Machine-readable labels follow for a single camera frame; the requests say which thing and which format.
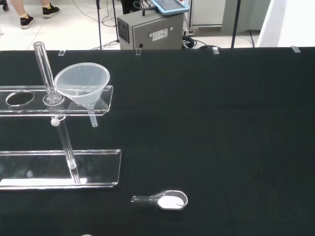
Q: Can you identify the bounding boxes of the blue grey teach pendant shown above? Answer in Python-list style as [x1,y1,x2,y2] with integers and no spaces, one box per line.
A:
[147,0,191,16]

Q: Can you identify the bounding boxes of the thin black tripod pole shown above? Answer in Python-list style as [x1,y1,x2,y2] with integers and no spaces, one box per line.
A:
[112,0,121,43]
[96,0,103,51]

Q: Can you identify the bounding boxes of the black bench cloth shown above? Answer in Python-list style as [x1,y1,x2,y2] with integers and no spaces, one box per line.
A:
[0,46,315,236]

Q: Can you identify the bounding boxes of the white floor cabinet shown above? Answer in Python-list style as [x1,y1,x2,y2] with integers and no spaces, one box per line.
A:
[189,0,226,28]

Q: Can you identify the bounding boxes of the person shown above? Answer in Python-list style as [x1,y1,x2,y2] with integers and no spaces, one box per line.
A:
[9,0,61,30]

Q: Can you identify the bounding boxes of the black cable bundle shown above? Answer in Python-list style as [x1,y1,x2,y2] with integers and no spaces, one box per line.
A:
[182,29,210,50]

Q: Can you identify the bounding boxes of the black computer case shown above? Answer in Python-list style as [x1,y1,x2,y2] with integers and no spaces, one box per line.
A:
[122,0,141,15]

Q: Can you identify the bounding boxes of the thick black tripod pole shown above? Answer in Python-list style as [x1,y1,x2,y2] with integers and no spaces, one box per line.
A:
[230,0,241,49]

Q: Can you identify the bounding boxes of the glass weighing funnel with powder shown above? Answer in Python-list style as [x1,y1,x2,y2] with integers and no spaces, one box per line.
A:
[130,189,189,211]

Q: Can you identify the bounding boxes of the white hanging cloth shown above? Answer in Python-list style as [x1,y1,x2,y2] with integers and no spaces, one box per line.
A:
[255,0,315,48]

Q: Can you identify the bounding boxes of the clear acrylic funnel stand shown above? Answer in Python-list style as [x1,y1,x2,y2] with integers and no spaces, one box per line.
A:
[0,41,122,191]

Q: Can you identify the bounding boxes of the grey metal control cabinet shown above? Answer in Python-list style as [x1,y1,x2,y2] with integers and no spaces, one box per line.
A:
[116,10,185,51]

